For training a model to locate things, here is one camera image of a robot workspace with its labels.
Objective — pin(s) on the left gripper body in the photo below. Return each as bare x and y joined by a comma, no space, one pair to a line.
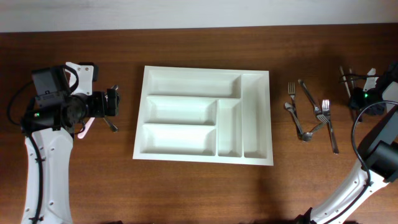
95,105

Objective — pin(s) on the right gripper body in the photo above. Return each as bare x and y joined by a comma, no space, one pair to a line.
359,98

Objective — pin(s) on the steel kitchen tongs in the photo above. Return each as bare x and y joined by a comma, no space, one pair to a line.
350,84

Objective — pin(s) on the steel fork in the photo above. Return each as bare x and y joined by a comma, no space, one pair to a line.
317,111
291,92
327,113

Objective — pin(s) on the small steel teaspoon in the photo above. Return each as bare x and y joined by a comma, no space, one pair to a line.
291,109
307,136

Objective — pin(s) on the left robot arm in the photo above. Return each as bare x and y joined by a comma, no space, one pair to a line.
49,147

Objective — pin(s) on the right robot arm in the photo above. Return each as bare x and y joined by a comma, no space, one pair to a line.
376,164

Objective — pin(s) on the large steel spoon upper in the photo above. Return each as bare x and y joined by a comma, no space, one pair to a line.
112,127

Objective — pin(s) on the pink plastic knife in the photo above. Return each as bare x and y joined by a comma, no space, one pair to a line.
85,129

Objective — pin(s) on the white plastic cutlery tray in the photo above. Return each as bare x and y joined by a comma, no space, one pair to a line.
205,115

